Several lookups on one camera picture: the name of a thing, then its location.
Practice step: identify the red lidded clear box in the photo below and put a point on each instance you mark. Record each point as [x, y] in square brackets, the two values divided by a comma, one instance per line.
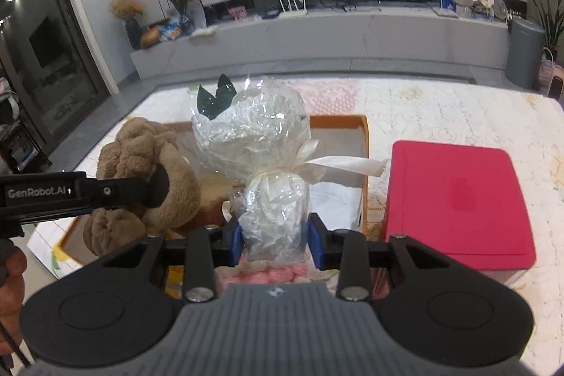
[458, 200]

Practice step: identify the grey trash can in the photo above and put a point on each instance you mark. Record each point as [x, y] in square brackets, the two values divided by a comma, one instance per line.
[524, 50]

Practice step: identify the pink woven basket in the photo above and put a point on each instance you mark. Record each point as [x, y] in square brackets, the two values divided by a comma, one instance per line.
[545, 72]

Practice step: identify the pink white crocheted toy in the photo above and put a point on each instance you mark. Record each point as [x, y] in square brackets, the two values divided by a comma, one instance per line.
[264, 274]

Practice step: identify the tall green potted plant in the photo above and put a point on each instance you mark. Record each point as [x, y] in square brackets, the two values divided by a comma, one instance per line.
[550, 19]

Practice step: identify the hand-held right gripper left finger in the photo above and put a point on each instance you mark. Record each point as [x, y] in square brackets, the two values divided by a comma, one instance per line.
[235, 244]

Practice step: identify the orange wooden box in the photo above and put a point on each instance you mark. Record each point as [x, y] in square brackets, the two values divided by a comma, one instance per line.
[362, 138]

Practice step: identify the dark brown plush toy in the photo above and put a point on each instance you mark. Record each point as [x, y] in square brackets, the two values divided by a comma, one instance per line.
[132, 147]

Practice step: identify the vase with dried flowers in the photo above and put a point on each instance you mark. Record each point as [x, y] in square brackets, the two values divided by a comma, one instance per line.
[130, 19]

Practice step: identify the light brown plush toy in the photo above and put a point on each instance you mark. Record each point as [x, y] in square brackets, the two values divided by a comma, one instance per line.
[213, 193]

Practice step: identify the pink space heater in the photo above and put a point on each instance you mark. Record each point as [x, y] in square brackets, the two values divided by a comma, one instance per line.
[558, 81]

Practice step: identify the glass sliding door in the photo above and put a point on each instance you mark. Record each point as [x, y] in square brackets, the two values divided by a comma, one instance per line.
[44, 50]

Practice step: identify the clear glass plate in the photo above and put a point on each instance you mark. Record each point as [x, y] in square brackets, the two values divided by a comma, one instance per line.
[501, 8]

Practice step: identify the grey stone media console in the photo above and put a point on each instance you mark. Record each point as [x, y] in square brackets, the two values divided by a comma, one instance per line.
[308, 37]

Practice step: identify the person's left hand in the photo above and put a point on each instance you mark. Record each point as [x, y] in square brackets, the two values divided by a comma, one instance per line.
[11, 305]

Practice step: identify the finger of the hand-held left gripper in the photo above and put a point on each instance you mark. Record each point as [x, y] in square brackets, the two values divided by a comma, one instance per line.
[119, 189]

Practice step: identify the cellophane white bundle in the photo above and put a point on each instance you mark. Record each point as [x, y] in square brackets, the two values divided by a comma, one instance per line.
[260, 125]

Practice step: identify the white router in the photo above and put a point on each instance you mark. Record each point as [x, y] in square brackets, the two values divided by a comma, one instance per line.
[291, 12]

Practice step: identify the small pink box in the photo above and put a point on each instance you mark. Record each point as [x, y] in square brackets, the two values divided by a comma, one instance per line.
[238, 12]

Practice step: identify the white patterned tablecloth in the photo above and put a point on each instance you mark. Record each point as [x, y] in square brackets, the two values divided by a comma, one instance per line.
[440, 111]

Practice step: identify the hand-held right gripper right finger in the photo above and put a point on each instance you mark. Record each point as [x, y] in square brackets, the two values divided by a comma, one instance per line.
[315, 244]

